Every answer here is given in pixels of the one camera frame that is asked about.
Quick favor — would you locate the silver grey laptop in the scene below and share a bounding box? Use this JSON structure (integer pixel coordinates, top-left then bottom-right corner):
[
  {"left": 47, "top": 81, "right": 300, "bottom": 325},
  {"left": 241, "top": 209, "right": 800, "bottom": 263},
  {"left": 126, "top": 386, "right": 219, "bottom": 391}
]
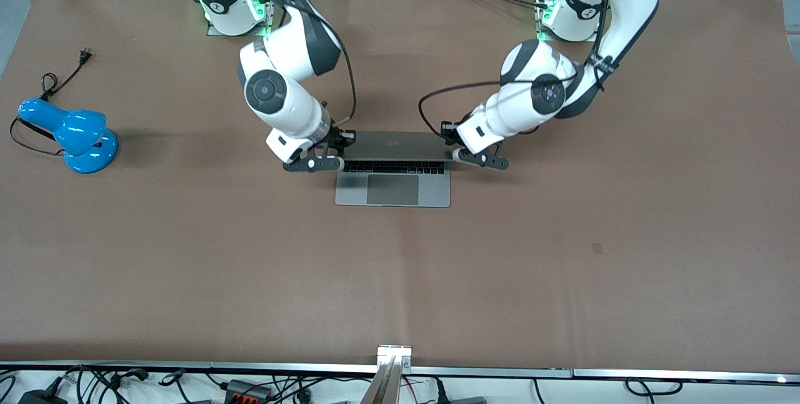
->
[{"left": 335, "top": 131, "right": 452, "bottom": 208}]

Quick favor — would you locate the brown table cover mat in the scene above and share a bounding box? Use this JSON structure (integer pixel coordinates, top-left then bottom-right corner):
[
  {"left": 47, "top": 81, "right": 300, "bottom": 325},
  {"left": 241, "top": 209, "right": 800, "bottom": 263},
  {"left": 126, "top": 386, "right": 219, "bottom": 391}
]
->
[{"left": 0, "top": 0, "right": 800, "bottom": 372}]

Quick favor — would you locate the blue desk lamp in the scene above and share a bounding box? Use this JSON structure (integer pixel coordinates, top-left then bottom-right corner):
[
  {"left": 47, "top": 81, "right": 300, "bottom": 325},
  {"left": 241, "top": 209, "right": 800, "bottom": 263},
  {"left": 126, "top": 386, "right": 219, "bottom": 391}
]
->
[{"left": 17, "top": 98, "right": 119, "bottom": 174}]

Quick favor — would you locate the black orange connector box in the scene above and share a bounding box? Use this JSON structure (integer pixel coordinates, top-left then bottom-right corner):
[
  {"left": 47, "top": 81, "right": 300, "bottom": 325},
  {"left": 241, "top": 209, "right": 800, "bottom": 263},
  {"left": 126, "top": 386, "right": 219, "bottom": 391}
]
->
[{"left": 224, "top": 379, "right": 274, "bottom": 402}]

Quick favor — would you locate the black power adapter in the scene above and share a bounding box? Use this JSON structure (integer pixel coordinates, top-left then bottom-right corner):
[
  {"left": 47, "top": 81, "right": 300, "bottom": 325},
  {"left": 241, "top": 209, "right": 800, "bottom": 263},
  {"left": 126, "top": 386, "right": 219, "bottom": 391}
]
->
[{"left": 17, "top": 388, "right": 68, "bottom": 404}]

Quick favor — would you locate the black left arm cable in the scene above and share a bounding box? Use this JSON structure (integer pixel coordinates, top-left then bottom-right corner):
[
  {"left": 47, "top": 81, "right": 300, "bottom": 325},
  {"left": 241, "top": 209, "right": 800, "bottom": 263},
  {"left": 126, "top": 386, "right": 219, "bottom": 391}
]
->
[{"left": 417, "top": 0, "right": 612, "bottom": 139}]

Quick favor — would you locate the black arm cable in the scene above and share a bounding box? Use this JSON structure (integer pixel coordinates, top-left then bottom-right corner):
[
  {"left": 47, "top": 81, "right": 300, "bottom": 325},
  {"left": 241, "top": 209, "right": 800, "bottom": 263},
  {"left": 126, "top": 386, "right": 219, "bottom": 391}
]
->
[
  {"left": 231, "top": 0, "right": 358, "bottom": 128},
  {"left": 417, "top": 0, "right": 612, "bottom": 139}
]

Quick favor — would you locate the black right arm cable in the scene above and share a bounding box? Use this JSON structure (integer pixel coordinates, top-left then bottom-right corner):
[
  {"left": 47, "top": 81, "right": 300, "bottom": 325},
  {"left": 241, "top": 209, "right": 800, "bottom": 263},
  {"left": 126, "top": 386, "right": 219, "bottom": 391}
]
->
[{"left": 231, "top": 0, "right": 358, "bottom": 128}]

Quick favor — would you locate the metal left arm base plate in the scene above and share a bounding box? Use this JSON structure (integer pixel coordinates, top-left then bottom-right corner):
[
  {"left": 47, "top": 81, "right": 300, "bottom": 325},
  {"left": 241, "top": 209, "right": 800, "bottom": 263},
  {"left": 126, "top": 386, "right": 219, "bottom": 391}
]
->
[{"left": 533, "top": 0, "right": 606, "bottom": 43}]

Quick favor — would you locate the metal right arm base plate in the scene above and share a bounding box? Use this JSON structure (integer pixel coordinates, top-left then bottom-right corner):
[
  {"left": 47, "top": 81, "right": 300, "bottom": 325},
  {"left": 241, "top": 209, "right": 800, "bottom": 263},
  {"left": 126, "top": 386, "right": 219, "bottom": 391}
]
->
[{"left": 205, "top": 0, "right": 277, "bottom": 38}]

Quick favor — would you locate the aluminium table edge rail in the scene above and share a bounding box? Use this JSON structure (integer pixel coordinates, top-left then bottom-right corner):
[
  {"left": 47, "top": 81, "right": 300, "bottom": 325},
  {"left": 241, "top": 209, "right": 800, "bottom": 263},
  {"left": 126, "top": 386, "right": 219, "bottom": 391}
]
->
[{"left": 0, "top": 360, "right": 800, "bottom": 387}]

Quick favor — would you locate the black lamp power cable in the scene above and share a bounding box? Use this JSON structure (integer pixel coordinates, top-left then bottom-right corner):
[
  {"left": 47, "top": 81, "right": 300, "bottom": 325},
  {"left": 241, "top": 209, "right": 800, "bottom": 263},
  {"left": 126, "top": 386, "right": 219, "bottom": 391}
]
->
[{"left": 9, "top": 48, "right": 94, "bottom": 158}]

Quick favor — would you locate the aluminium camera post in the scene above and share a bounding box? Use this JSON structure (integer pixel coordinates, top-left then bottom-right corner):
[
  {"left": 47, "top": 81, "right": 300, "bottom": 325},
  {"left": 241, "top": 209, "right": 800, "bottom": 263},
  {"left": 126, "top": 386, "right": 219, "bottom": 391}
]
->
[{"left": 359, "top": 345, "right": 413, "bottom": 404}]

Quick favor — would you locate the black plug with cable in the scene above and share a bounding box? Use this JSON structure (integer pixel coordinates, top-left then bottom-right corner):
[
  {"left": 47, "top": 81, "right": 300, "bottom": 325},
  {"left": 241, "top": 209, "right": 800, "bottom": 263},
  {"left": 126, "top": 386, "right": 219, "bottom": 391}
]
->
[{"left": 431, "top": 379, "right": 488, "bottom": 404}]

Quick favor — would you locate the black looped floor cable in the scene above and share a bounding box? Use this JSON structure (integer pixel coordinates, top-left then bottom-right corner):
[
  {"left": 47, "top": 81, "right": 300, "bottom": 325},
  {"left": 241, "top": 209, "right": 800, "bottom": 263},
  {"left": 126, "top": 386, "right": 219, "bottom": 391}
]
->
[{"left": 625, "top": 378, "right": 683, "bottom": 398}]

